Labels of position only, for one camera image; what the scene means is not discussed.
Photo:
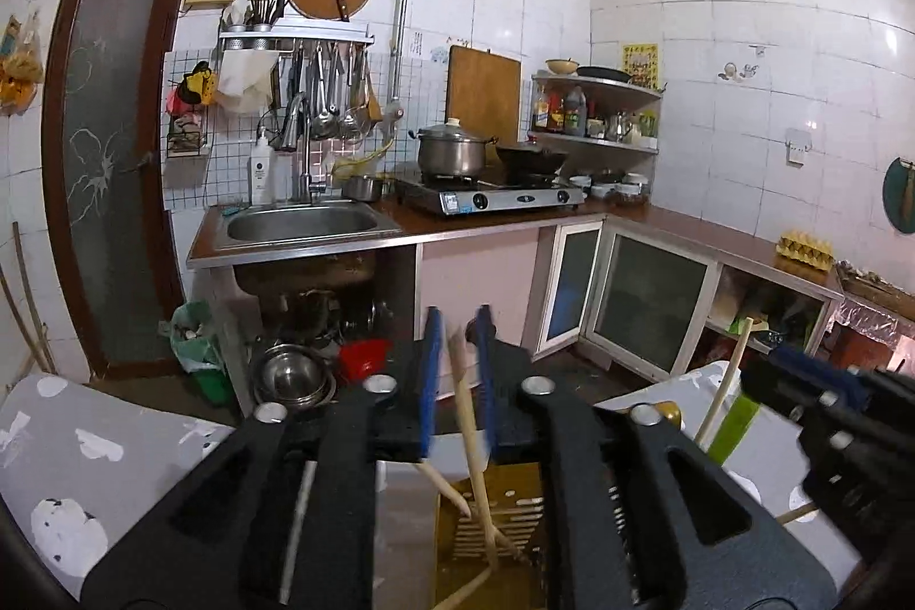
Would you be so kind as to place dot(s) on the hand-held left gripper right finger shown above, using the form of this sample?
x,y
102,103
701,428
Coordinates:
x,y
487,381

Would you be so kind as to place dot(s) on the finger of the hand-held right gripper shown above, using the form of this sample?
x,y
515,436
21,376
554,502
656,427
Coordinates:
x,y
822,370
786,399

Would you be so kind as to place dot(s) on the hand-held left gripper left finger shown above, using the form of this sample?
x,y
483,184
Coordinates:
x,y
429,381

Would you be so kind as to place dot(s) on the pale wooden chopstick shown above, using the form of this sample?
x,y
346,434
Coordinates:
x,y
722,388
468,438

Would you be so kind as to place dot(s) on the wooden chopstick holder box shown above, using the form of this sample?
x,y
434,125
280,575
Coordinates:
x,y
447,488

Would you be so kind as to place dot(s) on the yellow slotted cutlery holder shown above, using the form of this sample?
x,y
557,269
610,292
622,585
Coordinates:
x,y
515,503

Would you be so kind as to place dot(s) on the red cabinet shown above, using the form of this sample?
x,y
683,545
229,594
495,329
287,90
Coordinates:
x,y
854,349

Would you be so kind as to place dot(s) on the clear plastic cover sheet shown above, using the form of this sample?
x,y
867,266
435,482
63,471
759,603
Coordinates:
x,y
872,320

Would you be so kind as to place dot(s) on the red plastic basin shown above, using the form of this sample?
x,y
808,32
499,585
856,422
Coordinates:
x,y
361,360

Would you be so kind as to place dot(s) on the thick wooden board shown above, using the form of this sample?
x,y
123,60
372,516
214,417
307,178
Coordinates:
x,y
876,285

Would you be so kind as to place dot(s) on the pale sack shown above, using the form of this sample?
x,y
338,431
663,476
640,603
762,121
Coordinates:
x,y
722,306

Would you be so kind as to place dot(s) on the narrow glass cabinet door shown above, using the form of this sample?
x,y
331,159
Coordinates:
x,y
572,288

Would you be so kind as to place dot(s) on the yellow egg carton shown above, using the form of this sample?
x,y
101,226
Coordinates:
x,y
806,245

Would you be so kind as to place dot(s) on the stack of steel bowls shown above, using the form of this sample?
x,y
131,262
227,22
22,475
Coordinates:
x,y
293,378

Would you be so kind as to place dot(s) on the wide glass cabinet door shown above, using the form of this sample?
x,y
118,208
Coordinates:
x,y
650,295

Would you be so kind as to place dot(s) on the steel gas stove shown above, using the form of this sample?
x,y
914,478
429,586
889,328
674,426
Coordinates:
x,y
500,199

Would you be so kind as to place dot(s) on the green round board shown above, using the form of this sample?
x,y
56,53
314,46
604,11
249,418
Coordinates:
x,y
899,203

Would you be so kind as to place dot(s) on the brown topped kitchen counter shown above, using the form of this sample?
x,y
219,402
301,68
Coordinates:
x,y
686,224

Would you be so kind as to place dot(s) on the steel sink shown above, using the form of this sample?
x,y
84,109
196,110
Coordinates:
x,y
300,224

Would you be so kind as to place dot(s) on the small steel pot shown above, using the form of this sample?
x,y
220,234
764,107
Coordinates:
x,y
362,188

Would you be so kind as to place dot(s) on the black wok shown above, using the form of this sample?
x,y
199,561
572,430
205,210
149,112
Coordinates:
x,y
532,160

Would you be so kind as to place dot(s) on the cluster of bowls and dishes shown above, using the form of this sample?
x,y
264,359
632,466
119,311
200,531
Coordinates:
x,y
611,188

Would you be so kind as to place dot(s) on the steel pot with lid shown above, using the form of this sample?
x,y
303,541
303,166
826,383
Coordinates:
x,y
452,152

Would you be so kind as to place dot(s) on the green trash bin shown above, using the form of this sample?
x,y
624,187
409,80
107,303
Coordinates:
x,y
200,353

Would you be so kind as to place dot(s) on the steel faucet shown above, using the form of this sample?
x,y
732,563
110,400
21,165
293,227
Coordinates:
x,y
306,167

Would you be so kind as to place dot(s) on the white soap pump bottle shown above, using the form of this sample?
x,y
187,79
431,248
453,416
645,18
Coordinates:
x,y
261,174

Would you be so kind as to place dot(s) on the amber oil bottle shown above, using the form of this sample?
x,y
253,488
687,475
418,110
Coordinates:
x,y
542,113

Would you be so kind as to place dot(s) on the red label sauce bottle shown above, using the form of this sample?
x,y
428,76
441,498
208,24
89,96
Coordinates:
x,y
557,117

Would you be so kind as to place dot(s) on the large dark sauce bottle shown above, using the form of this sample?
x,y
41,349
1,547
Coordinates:
x,y
575,113

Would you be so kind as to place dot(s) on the rectangular wooden cutting board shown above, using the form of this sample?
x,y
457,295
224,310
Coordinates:
x,y
482,95

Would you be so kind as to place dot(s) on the metal teapot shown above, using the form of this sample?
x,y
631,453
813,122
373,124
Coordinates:
x,y
623,128

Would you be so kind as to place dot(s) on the green container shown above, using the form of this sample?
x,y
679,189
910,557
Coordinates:
x,y
647,124

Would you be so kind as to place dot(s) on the row of hanging kitchen tools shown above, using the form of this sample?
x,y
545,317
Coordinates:
x,y
325,95

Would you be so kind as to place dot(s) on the metal corner shelf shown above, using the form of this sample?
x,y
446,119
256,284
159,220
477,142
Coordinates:
x,y
615,87

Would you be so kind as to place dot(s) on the beige bowl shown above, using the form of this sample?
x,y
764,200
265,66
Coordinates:
x,y
561,67

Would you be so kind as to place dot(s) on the black flat pan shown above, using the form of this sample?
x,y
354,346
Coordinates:
x,y
604,74

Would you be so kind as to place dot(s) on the grey bear printed tablecloth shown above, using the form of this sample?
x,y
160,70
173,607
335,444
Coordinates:
x,y
107,481

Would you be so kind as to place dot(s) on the white hanging cloth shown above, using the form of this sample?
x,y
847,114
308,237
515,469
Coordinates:
x,y
243,81

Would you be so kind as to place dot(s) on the red and yellow cloths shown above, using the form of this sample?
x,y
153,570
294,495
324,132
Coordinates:
x,y
193,85

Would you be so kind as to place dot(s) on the brown frosted glass door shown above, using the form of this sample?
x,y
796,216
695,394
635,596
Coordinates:
x,y
107,152

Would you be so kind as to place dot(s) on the metal rack cutlery cup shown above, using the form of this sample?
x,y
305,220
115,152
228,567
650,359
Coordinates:
x,y
263,13

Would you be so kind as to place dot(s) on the wooden stick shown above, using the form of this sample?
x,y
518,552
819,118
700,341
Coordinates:
x,y
30,295
21,324

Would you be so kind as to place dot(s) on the hanging bag of yellow items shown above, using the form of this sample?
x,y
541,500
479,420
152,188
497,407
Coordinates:
x,y
20,74

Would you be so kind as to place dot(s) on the cartoon wall hooks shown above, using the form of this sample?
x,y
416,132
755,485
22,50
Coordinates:
x,y
736,71

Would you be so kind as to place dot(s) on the yellow wall poster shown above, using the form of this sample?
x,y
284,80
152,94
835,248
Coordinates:
x,y
640,65

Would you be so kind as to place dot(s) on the metal wall rack shelf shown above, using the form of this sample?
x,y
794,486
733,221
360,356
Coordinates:
x,y
314,38

